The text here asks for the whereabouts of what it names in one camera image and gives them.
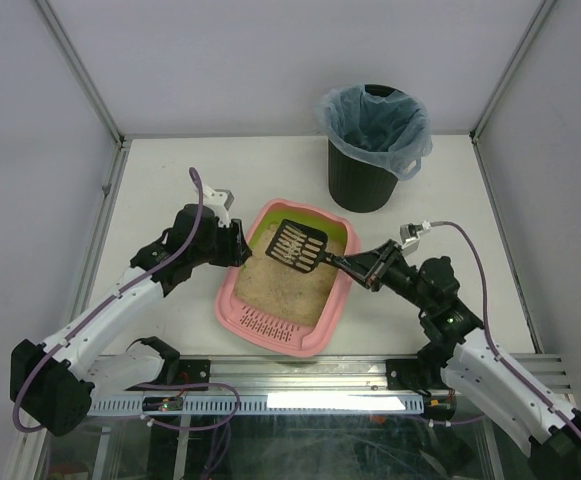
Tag black litter scoop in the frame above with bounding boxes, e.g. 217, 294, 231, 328
265, 219, 351, 274

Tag blue plastic bin liner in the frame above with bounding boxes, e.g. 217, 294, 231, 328
313, 85, 433, 181

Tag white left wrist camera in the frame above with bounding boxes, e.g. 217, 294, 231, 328
194, 182, 234, 228

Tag pink litter box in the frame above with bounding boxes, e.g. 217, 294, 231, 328
215, 199, 361, 357

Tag white slotted cable duct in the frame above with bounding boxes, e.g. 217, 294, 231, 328
87, 393, 427, 417

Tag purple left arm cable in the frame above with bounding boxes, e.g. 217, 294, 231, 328
11, 167, 244, 476

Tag black ribbed trash bin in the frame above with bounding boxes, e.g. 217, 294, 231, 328
327, 84, 399, 213

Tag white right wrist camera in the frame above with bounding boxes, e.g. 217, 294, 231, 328
399, 221, 432, 256

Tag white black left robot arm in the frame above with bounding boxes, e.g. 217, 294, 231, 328
10, 204, 252, 436

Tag aluminium mounting rail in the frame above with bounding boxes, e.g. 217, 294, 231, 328
33, 353, 569, 399

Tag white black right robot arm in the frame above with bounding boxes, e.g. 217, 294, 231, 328
328, 241, 581, 479

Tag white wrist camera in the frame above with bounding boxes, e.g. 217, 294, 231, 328
194, 182, 234, 228
399, 221, 432, 256

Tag beige litter pellets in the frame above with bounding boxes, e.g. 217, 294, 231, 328
234, 223, 337, 327

